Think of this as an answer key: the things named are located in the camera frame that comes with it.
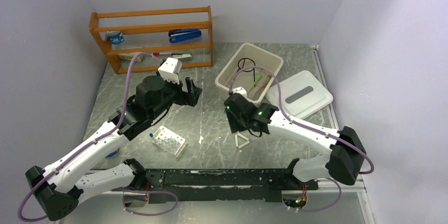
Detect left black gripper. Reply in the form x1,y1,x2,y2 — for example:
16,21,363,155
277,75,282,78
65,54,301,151
149,70,202,119

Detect white clay triangle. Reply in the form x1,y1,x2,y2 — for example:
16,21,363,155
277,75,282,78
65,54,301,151
235,133,250,149

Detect metal crucible tongs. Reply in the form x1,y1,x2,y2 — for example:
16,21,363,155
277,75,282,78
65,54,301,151
248,80,265,101

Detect black wire tripod stand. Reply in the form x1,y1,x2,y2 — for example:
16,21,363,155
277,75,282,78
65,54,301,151
237,58,256,72

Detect red plastic spatula spoon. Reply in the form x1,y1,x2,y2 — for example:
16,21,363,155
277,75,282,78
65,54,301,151
247,74,263,95

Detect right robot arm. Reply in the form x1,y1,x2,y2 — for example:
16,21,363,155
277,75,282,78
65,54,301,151
224,93,367,189

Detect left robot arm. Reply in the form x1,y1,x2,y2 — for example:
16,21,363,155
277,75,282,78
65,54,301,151
25,75,202,221

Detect beige whiteboard eraser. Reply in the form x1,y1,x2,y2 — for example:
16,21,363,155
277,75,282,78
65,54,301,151
171,53,192,62

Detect beige plastic bin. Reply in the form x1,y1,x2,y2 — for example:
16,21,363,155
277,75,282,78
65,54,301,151
215,43,284,105

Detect white test tube rack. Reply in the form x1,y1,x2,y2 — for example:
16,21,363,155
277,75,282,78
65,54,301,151
149,126,186,158

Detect red capped marker pen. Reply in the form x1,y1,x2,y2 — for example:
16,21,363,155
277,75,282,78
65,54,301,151
152,52,172,56

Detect blue stapler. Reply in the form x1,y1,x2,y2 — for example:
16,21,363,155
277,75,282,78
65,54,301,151
168,28,202,44

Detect white plastic bin lid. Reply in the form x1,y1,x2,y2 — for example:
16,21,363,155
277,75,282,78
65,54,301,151
279,70,333,119

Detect small white cardboard box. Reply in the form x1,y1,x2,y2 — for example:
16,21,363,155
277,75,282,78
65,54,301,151
118,52,144,62

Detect orange wooden shelf rack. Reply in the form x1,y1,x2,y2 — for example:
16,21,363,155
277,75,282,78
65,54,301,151
88,6,214,74

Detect blue white tape roll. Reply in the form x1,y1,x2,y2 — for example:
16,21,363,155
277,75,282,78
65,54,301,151
105,31,124,45

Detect yellow blue small block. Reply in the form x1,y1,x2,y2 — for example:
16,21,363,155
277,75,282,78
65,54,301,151
106,151,118,158

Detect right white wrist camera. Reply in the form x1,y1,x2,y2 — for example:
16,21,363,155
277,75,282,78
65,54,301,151
232,87,247,99

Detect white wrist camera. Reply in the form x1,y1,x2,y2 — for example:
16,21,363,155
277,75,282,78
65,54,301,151
157,58,182,85
232,87,247,99

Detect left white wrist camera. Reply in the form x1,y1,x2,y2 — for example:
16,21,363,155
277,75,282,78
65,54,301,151
157,58,182,85

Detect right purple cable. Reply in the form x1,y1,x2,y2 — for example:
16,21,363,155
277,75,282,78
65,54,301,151
229,66,375,213

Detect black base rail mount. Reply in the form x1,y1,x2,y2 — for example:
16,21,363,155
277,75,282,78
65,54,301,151
128,169,318,203

